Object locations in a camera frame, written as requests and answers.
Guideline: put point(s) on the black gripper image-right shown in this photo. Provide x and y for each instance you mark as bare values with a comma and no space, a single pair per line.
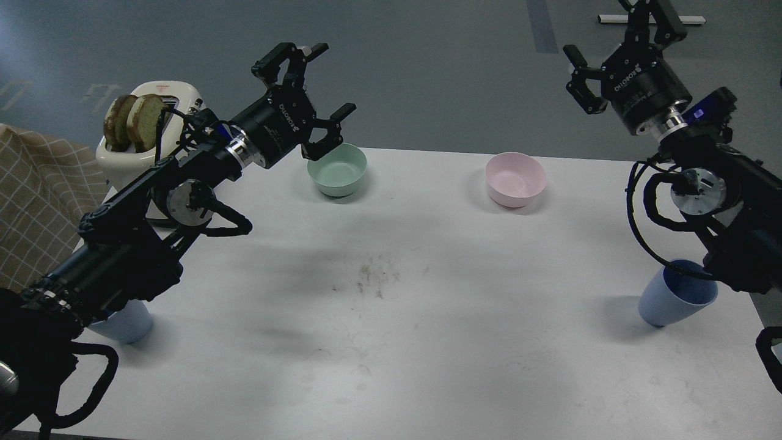
636,80

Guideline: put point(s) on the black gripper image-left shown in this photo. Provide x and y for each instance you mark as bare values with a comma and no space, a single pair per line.
284,117

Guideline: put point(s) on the blue cup image-right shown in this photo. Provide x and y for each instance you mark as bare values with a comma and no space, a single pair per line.
672,296

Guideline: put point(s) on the blue cup image-left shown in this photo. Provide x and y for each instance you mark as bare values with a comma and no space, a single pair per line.
129,325

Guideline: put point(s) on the green bowl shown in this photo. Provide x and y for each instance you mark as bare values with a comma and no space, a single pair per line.
339,173

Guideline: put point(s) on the cream white toaster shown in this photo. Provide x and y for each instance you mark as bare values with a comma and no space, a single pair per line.
121,168

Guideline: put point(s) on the right toast slice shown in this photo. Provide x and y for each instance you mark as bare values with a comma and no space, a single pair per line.
142,122

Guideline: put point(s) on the toast slice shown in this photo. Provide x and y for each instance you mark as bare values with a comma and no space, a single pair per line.
115,130
142,122

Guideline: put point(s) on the pink bowl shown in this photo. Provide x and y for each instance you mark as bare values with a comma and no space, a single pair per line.
514,180

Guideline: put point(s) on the left toast slice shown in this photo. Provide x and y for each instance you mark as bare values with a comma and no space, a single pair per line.
115,130

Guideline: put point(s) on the beige checkered cloth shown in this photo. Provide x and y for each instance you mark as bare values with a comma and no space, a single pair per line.
47,185

